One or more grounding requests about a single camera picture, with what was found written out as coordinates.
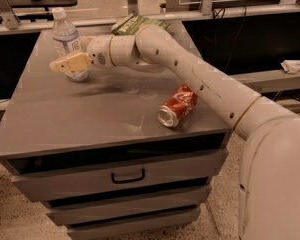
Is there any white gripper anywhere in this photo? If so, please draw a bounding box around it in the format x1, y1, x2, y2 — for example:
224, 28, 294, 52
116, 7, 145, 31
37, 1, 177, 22
49, 35, 114, 73

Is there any clear blue plastic water bottle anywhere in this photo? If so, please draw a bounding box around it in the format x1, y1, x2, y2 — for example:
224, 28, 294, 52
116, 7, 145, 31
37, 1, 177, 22
51, 7, 90, 83

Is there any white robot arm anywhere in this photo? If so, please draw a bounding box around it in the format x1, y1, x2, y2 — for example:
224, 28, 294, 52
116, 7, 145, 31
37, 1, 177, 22
51, 24, 300, 240

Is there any green jalapeno chip bag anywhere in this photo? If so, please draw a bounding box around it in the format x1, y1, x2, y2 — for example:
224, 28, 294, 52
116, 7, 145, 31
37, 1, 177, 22
111, 14, 170, 35

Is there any crushed red soda can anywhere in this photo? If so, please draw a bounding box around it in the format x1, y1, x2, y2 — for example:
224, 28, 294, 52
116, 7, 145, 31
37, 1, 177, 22
157, 85, 198, 128

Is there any grey drawer cabinet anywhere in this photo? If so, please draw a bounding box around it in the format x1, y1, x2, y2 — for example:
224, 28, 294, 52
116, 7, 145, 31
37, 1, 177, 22
0, 32, 229, 240

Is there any white packet on shelf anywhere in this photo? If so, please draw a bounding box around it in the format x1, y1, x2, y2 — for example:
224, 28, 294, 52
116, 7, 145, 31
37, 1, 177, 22
281, 60, 300, 74

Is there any black drawer handle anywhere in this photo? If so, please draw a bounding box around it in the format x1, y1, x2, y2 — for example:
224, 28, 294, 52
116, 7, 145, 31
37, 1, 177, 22
111, 169, 146, 185

